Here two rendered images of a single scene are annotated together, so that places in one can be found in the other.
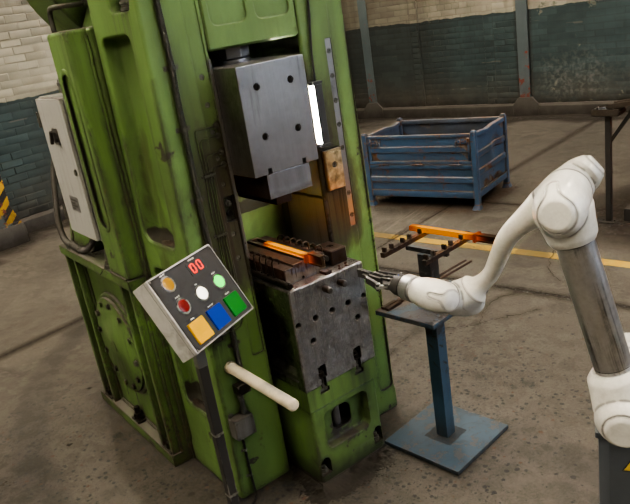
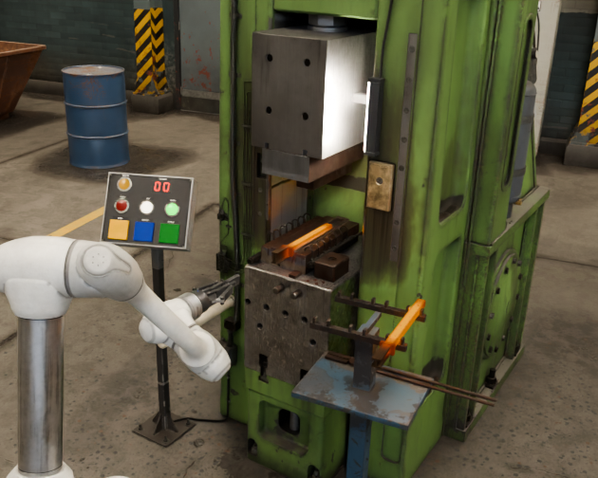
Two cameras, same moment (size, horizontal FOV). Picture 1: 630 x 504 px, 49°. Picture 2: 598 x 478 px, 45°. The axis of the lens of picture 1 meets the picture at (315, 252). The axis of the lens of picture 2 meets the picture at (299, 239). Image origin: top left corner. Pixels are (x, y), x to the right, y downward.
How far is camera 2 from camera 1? 2.77 m
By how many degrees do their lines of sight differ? 61
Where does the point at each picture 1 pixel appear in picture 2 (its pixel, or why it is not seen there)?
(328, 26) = (419, 20)
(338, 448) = (267, 443)
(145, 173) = not seen: hidden behind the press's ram
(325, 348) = (270, 342)
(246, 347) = not seen: hidden behind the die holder
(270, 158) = (269, 133)
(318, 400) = (254, 382)
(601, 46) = not seen: outside the picture
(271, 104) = (281, 81)
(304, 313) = (255, 294)
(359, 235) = (400, 277)
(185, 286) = (137, 193)
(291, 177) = (287, 162)
